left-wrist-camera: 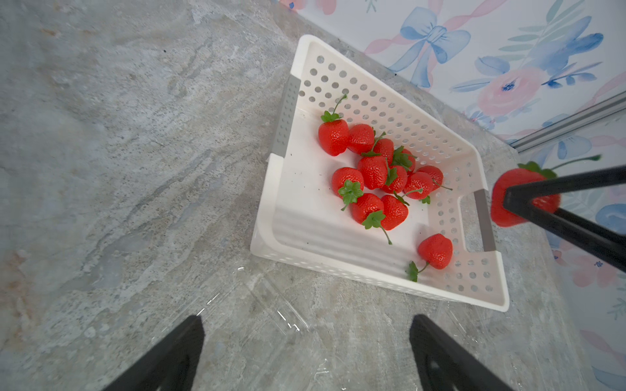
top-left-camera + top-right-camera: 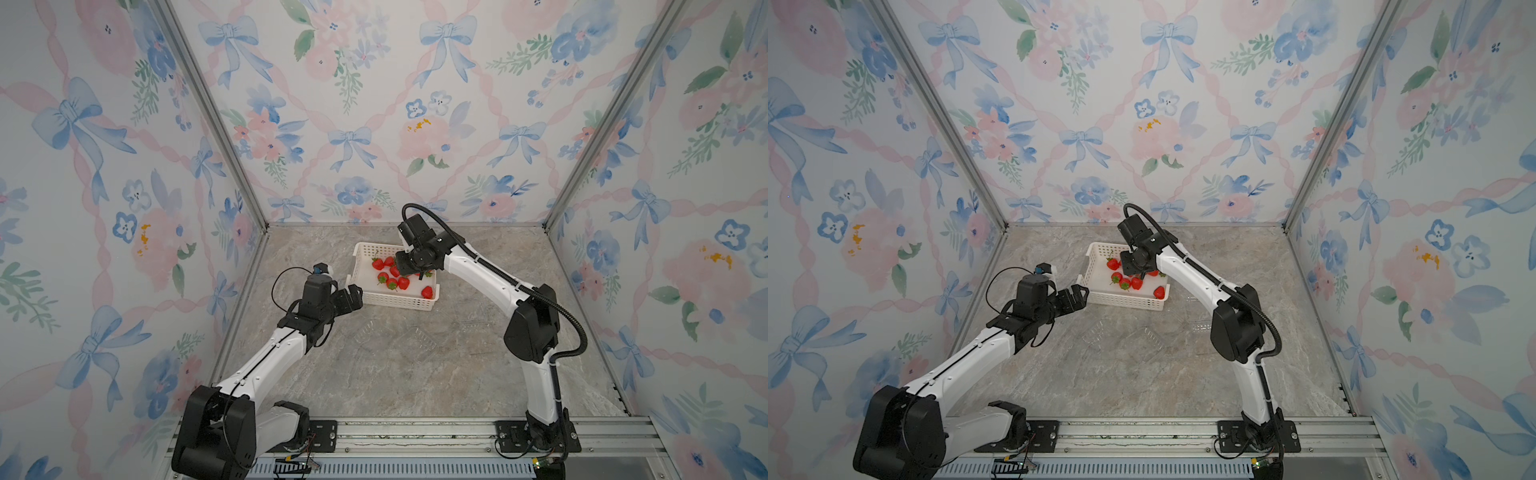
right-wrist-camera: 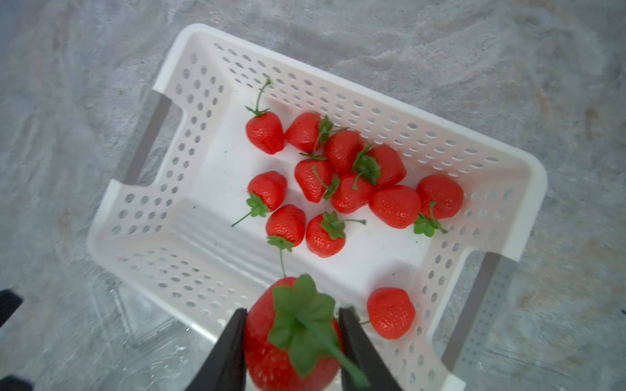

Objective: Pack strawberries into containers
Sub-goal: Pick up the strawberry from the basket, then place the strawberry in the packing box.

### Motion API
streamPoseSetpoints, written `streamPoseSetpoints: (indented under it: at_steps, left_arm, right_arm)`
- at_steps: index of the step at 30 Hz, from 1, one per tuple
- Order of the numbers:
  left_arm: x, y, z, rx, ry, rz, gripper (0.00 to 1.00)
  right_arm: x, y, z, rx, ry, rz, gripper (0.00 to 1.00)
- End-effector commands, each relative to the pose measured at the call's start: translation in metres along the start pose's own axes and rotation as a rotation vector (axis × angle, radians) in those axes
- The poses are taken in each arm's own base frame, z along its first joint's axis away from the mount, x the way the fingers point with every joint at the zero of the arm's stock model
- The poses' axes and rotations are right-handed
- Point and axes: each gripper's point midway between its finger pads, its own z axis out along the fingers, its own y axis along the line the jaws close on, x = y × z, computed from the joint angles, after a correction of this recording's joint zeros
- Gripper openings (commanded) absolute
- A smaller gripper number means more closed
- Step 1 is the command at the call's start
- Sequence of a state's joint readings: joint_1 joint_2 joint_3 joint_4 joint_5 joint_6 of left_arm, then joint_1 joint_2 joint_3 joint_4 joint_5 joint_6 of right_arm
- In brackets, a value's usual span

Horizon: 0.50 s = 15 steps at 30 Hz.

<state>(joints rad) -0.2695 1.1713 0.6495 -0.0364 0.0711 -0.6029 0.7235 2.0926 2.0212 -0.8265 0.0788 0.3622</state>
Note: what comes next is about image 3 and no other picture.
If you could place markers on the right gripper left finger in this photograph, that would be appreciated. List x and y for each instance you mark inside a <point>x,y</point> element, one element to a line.
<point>225,368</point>

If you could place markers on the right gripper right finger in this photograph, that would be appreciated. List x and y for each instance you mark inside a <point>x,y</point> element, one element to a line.
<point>360,350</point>

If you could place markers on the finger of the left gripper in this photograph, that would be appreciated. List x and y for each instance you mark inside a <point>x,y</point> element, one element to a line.
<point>10,302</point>

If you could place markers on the strawberry front with stem down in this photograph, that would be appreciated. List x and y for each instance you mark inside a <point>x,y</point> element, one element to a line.
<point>285,230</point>

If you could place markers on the white perforated plastic basket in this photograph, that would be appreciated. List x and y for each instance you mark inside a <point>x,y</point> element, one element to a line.
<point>173,222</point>

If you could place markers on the clear plastic clamshell container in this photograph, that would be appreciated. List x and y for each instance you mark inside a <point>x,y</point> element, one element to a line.
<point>145,348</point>

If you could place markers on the strawberry centre cluster right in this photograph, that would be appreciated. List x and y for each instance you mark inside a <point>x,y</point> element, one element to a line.
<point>352,194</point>

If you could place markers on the strawberry row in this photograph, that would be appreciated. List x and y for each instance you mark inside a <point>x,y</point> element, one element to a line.
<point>342,149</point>
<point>380,165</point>
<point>304,131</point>

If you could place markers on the strawberry with upright stem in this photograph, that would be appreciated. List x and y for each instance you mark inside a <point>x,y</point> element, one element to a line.
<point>265,130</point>

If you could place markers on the strawberry lone near wall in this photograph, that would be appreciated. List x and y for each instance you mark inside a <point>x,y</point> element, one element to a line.
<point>390,312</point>

